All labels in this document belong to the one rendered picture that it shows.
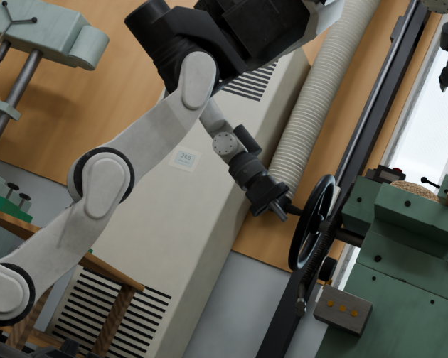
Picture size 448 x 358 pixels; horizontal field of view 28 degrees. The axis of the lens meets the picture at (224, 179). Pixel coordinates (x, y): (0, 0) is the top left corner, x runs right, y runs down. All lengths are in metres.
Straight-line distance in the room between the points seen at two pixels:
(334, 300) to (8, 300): 0.75
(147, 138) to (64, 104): 2.53
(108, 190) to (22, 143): 2.63
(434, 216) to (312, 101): 1.88
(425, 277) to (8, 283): 0.99
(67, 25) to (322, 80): 1.21
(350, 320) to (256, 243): 1.88
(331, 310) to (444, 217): 0.35
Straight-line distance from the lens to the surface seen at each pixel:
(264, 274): 3.95
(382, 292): 2.24
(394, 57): 4.12
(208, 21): 2.22
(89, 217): 2.05
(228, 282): 3.99
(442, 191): 2.50
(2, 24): 4.46
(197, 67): 2.16
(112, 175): 2.06
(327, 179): 2.45
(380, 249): 2.26
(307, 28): 2.26
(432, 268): 2.26
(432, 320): 2.24
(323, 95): 4.00
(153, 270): 3.79
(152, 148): 2.14
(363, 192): 2.43
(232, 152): 2.43
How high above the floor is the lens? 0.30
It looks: 12 degrees up
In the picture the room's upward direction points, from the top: 25 degrees clockwise
